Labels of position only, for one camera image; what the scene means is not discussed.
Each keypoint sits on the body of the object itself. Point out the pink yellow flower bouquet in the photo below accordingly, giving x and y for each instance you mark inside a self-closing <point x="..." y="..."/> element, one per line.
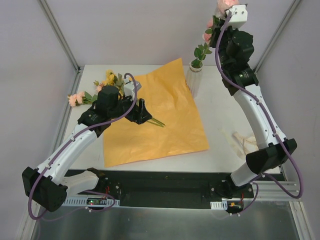
<point x="105" y="104"/>

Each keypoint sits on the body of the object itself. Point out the right white cable duct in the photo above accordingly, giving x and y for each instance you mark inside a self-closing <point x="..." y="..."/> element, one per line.
<point x="219" y="205"/>

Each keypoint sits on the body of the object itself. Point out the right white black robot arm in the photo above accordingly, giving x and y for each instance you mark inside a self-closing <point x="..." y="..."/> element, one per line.
<point x="242" y="84"/>

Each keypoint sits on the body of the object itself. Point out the orange wrapping paper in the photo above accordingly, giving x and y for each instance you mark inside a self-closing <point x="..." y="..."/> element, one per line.
<point x="169" y="100"/>

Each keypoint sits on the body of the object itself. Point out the aluminium corner post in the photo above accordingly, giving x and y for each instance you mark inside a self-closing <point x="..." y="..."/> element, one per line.
<point x="59" y="34"/>
<point x="277" y="33"/>

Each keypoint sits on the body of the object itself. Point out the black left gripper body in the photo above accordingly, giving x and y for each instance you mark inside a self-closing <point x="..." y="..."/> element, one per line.
<point x="136" y="114"/>

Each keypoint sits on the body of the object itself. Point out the white cable duct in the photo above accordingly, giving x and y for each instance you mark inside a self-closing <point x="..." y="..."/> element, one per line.
<point x="219" y="205"/>
<point x="83" y="201"/>

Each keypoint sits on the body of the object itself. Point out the left aluminium corner post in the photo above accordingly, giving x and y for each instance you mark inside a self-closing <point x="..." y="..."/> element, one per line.
<point x="59" y="34"/>

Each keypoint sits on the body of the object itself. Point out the light pink rose stem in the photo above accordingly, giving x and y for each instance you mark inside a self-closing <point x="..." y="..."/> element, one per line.
<point x="222" y="5"/>

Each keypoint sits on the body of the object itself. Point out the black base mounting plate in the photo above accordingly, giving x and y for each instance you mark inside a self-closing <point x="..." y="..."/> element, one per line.
<point x="151" y="189"/>

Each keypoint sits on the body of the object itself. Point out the aluminium rail frame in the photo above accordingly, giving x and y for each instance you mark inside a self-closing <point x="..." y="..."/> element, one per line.
<point x="270" y="191"/>

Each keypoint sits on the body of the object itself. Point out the left white cable duct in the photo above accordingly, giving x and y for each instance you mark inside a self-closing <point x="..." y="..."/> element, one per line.
<point x="83" y="201"/>

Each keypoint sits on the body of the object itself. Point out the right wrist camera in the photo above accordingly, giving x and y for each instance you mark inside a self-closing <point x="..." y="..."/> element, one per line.
<point x="238" y="15"/>

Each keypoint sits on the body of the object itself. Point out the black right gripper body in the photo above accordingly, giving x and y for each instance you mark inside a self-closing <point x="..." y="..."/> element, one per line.
<point x="219" y="36"/>

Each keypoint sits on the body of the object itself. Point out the right aluminium corner post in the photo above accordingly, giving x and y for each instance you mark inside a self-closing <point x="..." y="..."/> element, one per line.
<point x="277" y="33"/>

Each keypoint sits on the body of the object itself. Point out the white ribbed ceramic vase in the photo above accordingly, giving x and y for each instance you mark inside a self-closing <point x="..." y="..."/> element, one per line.
<point x="193" y="79"/>

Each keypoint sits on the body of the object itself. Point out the cream ribbon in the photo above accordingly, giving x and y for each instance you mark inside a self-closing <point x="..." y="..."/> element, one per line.
<point x="241" y="145"/>

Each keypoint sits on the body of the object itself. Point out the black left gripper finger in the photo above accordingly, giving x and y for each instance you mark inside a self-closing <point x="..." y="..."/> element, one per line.
<point x="140" y="118"/>
<point x="142" y="107"/>

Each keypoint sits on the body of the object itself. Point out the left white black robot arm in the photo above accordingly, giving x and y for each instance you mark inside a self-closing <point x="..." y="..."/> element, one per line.
<point x="47" y="184"/>

